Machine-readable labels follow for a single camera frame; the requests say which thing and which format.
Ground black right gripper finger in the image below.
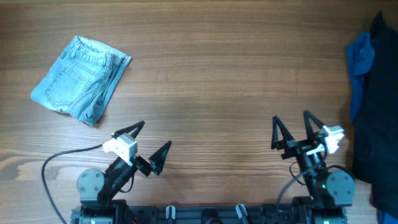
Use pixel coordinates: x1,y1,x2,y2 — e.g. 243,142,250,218
303,110,324,140
271,116,295,149

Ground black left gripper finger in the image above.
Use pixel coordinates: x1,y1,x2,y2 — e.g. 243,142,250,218
149,141,172,175
111,121,145,139

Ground black shorts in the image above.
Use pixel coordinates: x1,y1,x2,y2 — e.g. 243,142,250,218
353,12,397,216

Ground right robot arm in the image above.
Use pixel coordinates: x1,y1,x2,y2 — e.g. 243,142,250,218
270,110,356,223

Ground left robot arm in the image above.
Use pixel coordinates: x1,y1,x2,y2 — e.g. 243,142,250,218
71,121,172,223

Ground folded light blue jeans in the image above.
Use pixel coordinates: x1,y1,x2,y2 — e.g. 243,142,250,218
30,35,132,126

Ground blue garment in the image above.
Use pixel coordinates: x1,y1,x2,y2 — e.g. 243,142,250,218
345,32,377,123

